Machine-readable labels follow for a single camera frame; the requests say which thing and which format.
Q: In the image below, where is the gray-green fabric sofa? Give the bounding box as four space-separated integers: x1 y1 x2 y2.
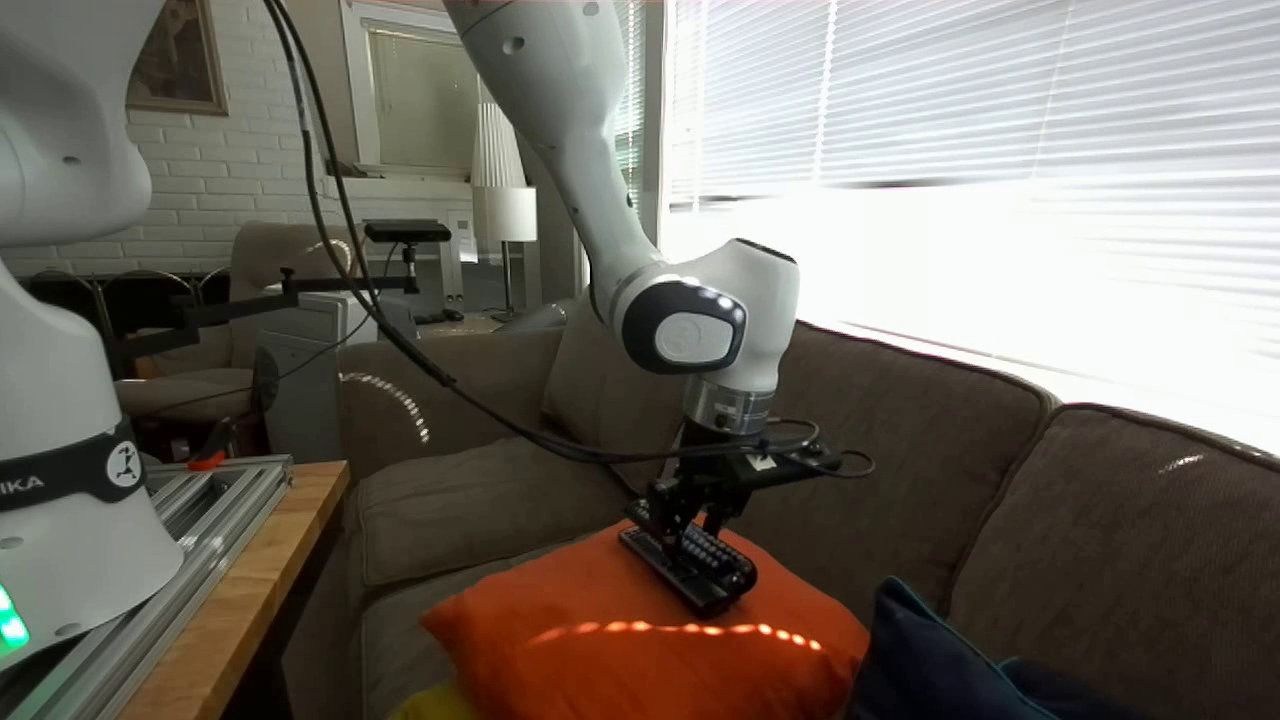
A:
276 285 1280 720

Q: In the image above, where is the beige armchair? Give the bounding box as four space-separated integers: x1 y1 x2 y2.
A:
118 217 369 431

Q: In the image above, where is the white window blind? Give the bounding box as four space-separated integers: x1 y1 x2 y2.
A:
665 0 1280 442

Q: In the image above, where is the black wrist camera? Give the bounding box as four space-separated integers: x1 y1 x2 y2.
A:
749 439 849 487

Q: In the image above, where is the wooden table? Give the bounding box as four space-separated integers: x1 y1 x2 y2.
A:
118 454 357 720

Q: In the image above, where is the dark navy pillow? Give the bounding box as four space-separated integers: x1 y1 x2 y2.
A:
854 574 1163 720

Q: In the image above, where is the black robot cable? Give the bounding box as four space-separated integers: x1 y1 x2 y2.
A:
258 0 878 503

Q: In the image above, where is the small gray remote control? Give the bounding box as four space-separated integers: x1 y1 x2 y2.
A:
682 529 762 601

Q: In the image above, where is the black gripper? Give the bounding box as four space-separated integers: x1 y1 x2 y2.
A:
632 418 793 574

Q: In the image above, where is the long black remote control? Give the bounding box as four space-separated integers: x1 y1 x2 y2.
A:
619 520 734 618

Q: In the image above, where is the framed wall picture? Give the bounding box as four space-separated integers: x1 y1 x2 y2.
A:
124 0 232 114

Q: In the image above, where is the white table lamp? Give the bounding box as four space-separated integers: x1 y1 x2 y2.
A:
469 94 545 315

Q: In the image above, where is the gray box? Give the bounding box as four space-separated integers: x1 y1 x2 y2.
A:
254 297 388 463

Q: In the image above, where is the yellow pillow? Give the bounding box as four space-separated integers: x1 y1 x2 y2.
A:
386 675 463 720

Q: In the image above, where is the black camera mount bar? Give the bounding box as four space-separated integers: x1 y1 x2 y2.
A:
118 238 426 351

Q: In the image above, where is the orange pillow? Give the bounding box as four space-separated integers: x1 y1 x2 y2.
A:
420 514 872 720

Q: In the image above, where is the black stereo camera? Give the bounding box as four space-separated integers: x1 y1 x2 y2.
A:
359 217 457 246

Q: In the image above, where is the gray-green sofa back cushion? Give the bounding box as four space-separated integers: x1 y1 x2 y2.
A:
535 285 698 454
665 315 1055 633
948 399 1280 720

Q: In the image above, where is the aluminum mounting frame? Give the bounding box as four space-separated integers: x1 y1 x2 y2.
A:
0 454 298 720

